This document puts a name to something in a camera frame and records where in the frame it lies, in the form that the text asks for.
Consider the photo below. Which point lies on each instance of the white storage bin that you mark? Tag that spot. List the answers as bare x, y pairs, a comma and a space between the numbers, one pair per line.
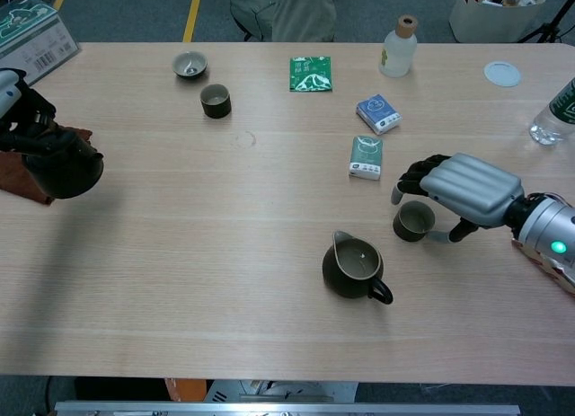
494, 20

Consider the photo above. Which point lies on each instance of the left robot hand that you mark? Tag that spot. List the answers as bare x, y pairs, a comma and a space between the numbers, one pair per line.
31, 119

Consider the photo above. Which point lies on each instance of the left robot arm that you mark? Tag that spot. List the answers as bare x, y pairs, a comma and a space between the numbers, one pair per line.
6, 92

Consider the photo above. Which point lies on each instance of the frosted bottle with wooden cap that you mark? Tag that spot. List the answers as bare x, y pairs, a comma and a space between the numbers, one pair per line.
397, 52

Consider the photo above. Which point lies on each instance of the person in grey trousers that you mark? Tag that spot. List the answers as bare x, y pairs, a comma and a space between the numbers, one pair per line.
296, 11

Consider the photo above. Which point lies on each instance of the clear bottle with green label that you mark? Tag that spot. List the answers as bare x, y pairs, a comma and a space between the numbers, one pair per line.
557, 115

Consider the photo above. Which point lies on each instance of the blue tissue pack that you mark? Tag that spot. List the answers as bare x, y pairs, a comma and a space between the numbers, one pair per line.
377, 110

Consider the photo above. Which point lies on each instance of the grey shallow tea bowl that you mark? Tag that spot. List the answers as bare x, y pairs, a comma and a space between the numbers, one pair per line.
179, 69

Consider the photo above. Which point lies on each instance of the aluminium rail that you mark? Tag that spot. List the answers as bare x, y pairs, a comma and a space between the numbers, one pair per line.
287, 409

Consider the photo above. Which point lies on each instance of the dark cylindrical teacup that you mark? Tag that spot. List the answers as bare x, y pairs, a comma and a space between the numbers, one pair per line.
215, 109
411, 229

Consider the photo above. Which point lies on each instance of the green tissue pack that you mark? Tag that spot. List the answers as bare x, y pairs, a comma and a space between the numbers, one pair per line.
366, 155

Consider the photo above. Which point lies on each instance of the brown folded cloth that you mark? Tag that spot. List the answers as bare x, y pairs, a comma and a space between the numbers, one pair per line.
18, 182

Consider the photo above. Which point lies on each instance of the white round table grommet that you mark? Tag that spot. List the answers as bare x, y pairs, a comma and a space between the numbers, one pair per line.
502, 73

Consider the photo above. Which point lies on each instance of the orange object under table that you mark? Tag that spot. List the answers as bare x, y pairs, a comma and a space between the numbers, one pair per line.
188, 389

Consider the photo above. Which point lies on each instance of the silver foil snack bag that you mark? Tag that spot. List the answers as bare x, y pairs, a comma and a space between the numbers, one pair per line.
559, 279

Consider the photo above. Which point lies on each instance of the green tea packet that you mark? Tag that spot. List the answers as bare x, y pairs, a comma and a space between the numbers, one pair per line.
310, 74

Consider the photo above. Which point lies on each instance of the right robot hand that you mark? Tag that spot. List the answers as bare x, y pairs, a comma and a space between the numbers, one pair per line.
471, 187

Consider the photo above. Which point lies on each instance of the white robot base unit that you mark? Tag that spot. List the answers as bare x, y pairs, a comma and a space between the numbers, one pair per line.
278, 391

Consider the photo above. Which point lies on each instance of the green printed cardboard box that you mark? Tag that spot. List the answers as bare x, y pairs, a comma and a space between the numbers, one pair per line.
27, 52

